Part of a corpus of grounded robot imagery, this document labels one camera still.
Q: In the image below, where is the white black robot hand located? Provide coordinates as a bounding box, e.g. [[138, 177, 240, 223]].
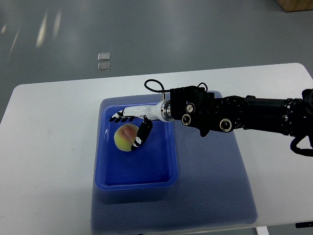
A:
[[109, 99, 172, 150]]

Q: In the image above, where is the yellow red peach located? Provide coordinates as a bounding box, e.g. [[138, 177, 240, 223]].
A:
[[113, 123, 139, 152]]

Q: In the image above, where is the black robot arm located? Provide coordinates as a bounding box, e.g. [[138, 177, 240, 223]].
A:
[[110, 86, 313, 157]]

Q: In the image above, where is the upper metal floor plate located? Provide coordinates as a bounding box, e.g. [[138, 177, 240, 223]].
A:
[[97, 52, 111, 61]]

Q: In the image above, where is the blue plastic tray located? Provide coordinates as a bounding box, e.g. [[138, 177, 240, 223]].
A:
[[94, 102, 178, 191]]

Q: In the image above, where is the blue grey fabric mat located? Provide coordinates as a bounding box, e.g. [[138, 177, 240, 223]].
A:
[[91, 94, 258, 235]]

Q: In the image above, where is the white table leg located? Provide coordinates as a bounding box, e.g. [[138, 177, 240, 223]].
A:
[[255, 226, 269, 235]]

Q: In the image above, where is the wooden box corner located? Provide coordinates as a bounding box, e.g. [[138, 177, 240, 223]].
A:
[[276, 0, 313, 12]]

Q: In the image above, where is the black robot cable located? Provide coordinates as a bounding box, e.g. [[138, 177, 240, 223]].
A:
[[144, 79, 171, 100]]

